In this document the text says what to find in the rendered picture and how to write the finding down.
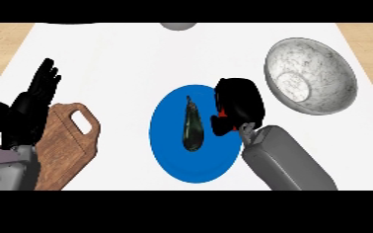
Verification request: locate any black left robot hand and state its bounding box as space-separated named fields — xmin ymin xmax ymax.
xmin=0 ymin=57 xmax=61 ymax=150

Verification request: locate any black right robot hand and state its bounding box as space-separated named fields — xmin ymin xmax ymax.
xmin=207 ymin=77 xmax=266 ymax=137

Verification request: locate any white marbled bowl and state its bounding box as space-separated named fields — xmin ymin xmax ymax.
xmin=262 ymin=37 xmax=359 ymax=117

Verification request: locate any blue plate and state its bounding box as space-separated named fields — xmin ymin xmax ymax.
xmin=148 ymin=84 xmax=243 ymax=185

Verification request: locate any brown wooden cutting board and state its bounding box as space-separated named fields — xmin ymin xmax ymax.
xmin=33 ymin=102 xmax=101 ymax=192

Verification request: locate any grey round object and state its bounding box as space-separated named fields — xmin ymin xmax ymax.
xmin=159 ymin=22 xmax=197 ymax=32

